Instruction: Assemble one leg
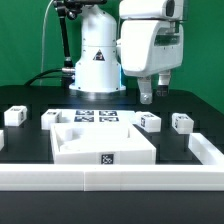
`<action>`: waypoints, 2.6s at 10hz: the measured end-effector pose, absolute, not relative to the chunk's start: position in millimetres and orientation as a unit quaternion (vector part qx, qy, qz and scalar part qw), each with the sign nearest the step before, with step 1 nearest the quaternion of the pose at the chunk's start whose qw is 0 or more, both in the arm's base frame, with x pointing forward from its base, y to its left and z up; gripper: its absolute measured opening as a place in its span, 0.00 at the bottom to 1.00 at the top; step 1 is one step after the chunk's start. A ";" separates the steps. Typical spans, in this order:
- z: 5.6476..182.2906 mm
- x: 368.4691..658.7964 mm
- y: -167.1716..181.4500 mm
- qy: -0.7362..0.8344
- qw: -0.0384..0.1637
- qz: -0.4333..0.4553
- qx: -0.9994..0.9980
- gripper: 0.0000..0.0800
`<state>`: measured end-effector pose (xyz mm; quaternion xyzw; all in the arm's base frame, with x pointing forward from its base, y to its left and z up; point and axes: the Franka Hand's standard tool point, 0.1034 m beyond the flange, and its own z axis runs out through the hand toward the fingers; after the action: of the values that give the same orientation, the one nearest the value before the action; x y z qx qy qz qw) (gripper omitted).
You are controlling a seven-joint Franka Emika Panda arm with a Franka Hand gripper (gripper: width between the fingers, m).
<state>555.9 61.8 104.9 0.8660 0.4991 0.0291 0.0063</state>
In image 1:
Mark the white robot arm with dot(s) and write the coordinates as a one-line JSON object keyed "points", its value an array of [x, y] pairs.
{"points": [[98, 72]]}

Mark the white block left edge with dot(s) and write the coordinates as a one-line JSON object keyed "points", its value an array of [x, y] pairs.
{"points": [[1, 139]]}

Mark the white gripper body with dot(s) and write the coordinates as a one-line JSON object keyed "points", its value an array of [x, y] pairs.
{"points": [[149, 47]]}

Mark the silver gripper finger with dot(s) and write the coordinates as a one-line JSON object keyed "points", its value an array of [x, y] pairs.
{"points": [[163, 83], [145, 87]]}

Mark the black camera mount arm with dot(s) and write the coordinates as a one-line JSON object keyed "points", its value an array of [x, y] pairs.
{"points": [[70, 9]]}

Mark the tag marker sheet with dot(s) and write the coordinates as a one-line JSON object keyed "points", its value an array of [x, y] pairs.
{"points": [[89, 115]]}

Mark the white square tabletop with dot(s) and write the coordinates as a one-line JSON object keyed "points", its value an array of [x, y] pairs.
{"points": [[108, 143]]}

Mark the white obstacle fence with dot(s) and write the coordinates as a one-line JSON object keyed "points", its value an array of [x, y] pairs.
{"points": [[50, 177]]}

